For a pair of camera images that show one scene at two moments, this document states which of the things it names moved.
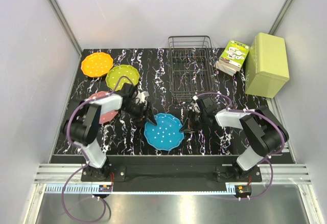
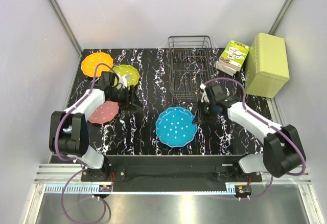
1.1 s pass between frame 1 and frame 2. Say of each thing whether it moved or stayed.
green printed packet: stayed
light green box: stayed
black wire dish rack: stayed
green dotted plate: stayed
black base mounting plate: stayed
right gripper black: moved
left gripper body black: moved
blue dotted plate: moved
